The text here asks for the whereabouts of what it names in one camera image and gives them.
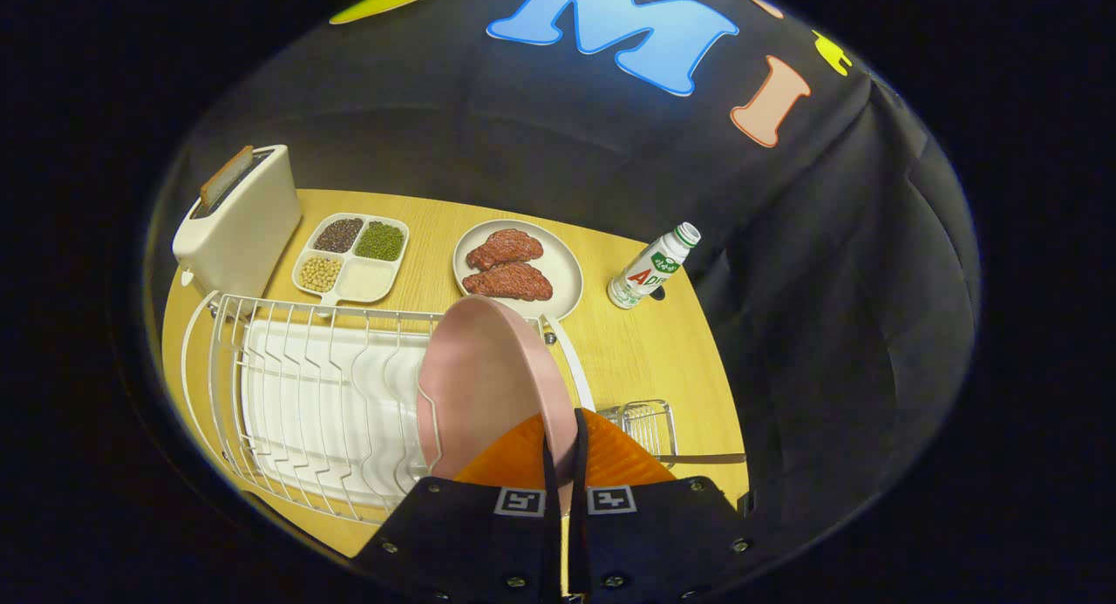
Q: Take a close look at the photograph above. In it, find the pile of yellow soybeans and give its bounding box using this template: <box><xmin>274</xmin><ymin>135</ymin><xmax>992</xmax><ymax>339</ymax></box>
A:
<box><xmin>299</xmin><ymin>256</ymin><xmax>344</xmax><ymax>293</ymax></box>

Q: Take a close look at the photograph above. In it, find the white ribbed drain tray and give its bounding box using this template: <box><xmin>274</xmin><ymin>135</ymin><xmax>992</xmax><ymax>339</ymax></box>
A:
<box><xmin>242</xmin><ymin>318</ymin><xmax>432</xmax><ymax>500</ymax></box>

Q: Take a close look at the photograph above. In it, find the white wire dish rack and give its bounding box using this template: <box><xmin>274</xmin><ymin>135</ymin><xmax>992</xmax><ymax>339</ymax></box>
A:
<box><xmin>180</xmin><ymin>290</ymin><xmax>596</xmax><ymax>525</ymax></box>

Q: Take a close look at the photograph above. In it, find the beige round plate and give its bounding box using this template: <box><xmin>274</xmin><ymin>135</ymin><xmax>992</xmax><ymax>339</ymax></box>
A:
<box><xmin>453</xmin><ymin>219</ymin><xmax>584</xmax><ymax>322</ymax></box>

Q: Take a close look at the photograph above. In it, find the pink plate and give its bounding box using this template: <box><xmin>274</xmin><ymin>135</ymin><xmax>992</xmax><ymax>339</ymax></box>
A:
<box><xmin>416</xmin><ymin>295</ymin><xmax>580</xmax><ymax>518</ymax></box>

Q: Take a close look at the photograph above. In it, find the pile of green beans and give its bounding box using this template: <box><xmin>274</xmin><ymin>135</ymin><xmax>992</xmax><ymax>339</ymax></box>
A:
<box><xmin>355</xmin><ymin>221</ymin><xmax>405</xmax><ymax>261</ymax></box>

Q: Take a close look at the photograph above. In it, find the metal wire basket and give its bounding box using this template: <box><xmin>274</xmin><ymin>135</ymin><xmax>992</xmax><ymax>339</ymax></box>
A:
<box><xmin>597</xmin><ymin>400</ymin><xmax>678</xmax><ymax>465</ymax></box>

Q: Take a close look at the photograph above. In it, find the black backdrop cloth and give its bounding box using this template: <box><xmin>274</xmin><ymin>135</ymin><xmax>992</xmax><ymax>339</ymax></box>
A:
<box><xmin>148</xmin><ymin>0</ymin><xmax>982</xmax><ymax>570</ymax></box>

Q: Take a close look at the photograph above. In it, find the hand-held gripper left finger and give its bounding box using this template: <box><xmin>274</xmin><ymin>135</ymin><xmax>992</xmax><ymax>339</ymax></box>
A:
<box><xmin>349</xmin><ymin>412</ymin><xmax>564</xmax><ymax>604</ymax></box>

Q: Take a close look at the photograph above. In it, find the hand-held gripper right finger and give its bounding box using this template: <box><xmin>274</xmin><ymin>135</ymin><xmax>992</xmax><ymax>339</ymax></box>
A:
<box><xmin>570</xmin><ymin>407</ymin><xmax>759</xmax><ymax>604</ymax></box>

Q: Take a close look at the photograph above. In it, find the white divided snack tray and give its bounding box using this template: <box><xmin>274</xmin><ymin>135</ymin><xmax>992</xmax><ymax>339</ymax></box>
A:
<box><xmin>292</xmin><ymin>213</ymin><xmax>411</xmax><ymax>306</ymax></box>

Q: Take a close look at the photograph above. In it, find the pile of dark beans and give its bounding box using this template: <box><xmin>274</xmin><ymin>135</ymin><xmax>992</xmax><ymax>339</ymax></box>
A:
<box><xmin>314</xmin><ymin>218</ymin><xmax>364</xmax><ymax>254</ymax></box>

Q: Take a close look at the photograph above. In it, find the white green-label drink bottle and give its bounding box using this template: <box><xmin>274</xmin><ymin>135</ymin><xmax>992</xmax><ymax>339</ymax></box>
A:
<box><xmin>608</xmin><ymin>222</ymin><xmax>701</xmax><ymax>309</ymax></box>

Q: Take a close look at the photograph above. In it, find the red raw steak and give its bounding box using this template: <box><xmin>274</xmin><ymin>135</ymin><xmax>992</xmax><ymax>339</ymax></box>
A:
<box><xmin>462</xmin><ymin>262</ymin><xmax>554</xmax><ymax>302</ymax></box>
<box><xmin>466</xmin><ymin>229</ymin><xmax>544</xmax><ymax>272</ymax></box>

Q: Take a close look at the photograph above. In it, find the cream toaster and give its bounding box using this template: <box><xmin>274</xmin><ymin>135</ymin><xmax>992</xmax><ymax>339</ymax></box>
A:
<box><xmin>172</xmin><ymin>144</ymin><xmax>303</xmax><ymax>300</ymax></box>

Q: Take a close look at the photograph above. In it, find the brown toast slice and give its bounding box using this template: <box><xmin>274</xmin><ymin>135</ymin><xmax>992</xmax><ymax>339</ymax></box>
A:
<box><xmin>199</xmin><ymin>145</ymin><xmax>255</xmax><ymax>208</ymax></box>

